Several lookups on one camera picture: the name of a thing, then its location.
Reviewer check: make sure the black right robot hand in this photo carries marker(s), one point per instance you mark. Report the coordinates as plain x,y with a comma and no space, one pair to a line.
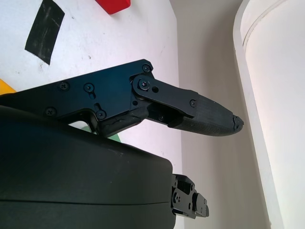
71,179

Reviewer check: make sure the green cube block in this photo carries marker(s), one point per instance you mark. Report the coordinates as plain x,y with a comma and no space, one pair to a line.
115,139

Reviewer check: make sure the yellow cube block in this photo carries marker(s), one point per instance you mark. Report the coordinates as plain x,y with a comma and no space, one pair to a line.
6,88

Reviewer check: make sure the red cube block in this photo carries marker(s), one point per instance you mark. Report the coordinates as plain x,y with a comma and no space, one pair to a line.
114,6

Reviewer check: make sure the black tape strip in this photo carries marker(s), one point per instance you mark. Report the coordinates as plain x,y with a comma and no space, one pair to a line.
44,33

